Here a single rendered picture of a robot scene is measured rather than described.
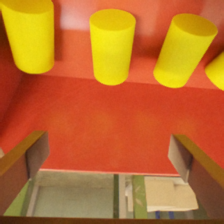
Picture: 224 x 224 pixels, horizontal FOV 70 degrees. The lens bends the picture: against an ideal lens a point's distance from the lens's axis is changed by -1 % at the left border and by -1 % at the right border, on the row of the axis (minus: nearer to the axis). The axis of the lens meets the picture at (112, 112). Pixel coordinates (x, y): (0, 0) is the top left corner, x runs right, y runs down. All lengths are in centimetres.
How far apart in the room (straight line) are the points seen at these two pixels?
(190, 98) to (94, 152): 26
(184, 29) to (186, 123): 19
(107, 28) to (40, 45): 11
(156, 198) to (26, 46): 161
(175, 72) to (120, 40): 11
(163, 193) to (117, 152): 147
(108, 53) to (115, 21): 5
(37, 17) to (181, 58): 22
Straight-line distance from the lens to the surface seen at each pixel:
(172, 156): 17
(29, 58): 30
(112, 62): 27
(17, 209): 44
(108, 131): 31
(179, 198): 203
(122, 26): 26
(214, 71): 37
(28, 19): 27
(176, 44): 28
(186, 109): 40
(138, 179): 62
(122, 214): 196
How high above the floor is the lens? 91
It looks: 35 degrees down
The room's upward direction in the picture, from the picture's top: 179 degrees counter-clockwise
